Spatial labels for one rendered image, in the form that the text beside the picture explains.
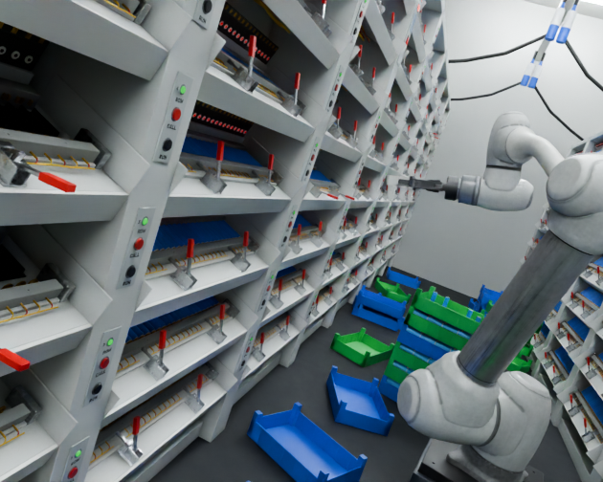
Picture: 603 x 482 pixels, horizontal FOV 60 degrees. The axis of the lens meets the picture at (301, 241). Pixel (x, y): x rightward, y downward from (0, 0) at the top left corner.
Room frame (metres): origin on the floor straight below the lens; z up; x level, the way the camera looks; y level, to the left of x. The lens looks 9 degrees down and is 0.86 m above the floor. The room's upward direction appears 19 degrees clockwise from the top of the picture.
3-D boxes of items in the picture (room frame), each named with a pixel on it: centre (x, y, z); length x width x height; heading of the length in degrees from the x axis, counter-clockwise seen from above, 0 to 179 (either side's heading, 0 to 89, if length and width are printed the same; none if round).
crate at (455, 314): (2.11, -0.69, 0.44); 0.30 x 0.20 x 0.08; 60
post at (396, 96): (2.77, -0.20, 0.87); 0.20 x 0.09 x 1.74; 76
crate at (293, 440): (1.43, -0.21, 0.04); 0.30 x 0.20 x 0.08; 49
